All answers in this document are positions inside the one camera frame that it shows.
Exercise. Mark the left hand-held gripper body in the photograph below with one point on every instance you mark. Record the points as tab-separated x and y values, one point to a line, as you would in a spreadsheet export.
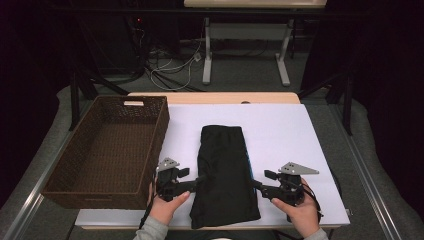
168	186

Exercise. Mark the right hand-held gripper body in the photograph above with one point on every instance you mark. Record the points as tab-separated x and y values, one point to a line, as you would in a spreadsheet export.
291	190

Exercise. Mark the black swim shorts blue print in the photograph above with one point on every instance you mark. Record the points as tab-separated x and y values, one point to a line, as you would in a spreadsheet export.
223	173

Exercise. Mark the brown wicker basket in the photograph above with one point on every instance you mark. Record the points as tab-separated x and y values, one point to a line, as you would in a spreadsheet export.
113	150

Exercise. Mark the person's left hand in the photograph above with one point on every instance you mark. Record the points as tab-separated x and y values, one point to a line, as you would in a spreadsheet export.
165	210

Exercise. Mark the person's right hand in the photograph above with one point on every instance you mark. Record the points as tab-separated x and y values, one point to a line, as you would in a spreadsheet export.
305	216

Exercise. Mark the white table mat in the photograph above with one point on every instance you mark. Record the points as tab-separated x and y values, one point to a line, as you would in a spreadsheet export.
283	133

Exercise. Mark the dark table grommet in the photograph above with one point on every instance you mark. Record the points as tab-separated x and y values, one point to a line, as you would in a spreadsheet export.
246	102

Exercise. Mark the wooden table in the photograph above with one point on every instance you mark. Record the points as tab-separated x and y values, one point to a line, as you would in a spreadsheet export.
216	98

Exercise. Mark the black metal stand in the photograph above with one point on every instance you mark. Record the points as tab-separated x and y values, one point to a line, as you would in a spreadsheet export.
348	110
75	106

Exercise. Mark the white-legged desk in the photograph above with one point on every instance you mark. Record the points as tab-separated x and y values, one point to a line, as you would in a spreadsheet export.
207	66

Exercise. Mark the aluminium floor rail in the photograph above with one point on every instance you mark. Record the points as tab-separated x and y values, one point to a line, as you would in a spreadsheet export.
23	213
373	193

